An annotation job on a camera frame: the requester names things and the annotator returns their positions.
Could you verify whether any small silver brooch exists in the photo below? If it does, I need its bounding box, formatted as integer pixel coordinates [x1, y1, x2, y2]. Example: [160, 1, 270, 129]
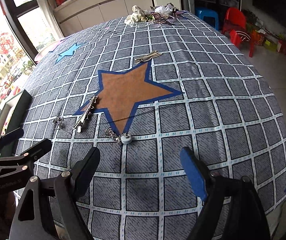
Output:
[52, 116, 64, 129]

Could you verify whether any silver spiked hair clip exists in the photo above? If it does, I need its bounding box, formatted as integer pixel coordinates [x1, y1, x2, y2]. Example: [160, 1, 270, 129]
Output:
[74, 95, 98, 133]

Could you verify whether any silver chain with round pendant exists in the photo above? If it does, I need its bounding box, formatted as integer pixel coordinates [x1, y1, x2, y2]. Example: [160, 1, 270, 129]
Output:
[104, 127, 133, 145]

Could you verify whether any beige rabbit-ear hair clip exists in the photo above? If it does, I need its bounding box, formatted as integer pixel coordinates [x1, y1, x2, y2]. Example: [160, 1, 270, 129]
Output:
[134, 50, 162, 63]

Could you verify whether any grey checked bedspread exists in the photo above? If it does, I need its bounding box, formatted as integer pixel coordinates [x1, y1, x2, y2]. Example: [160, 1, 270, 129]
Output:
[15, 13, 286, 239]

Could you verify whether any red plastic chair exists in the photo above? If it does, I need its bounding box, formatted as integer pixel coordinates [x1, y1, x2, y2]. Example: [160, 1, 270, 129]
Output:
[221, 7, 255, 57]

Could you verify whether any blue plastic stool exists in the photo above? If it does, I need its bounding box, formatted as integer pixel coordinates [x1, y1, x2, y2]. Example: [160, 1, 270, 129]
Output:
[195, 8, 219, 30]

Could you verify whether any pile of hair accessories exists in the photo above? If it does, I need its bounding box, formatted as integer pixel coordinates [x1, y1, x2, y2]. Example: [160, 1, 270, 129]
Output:
[124, 3, 187, 26]

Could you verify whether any white low cabinet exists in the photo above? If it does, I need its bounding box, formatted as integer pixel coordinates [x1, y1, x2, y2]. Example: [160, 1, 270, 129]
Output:
[54, 0, 153, 36]

